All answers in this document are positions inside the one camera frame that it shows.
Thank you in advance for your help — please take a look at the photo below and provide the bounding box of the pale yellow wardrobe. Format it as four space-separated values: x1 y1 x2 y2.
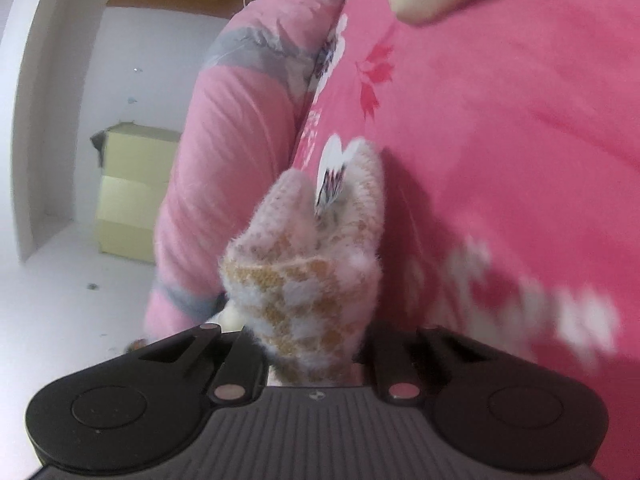
91 122 182 266

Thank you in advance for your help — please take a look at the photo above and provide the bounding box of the pink floral bed blanket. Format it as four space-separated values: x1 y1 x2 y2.
287 0 640 396

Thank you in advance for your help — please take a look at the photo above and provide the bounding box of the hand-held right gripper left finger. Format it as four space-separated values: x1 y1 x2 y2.
130 325 268 403

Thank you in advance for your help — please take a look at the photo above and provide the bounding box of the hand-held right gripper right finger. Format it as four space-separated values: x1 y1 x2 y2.
355 326 506 405

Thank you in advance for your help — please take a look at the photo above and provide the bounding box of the pink grey rolled quilt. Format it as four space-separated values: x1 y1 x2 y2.
144 0 362 348

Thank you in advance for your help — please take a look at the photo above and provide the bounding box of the beige white checkered sweater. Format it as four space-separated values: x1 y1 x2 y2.
218 139 387 389

